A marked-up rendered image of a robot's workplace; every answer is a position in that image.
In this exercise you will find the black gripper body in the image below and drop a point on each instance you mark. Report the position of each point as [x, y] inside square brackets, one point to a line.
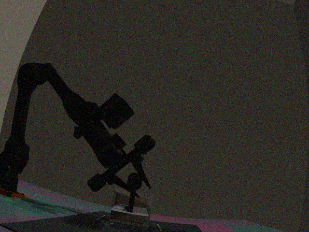
[142, 146]

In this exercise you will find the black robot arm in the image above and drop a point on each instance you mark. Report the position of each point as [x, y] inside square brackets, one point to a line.
[87, 115]

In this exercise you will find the dark grey rectangular mat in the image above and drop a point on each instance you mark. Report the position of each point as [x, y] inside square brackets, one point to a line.
[88, 223]

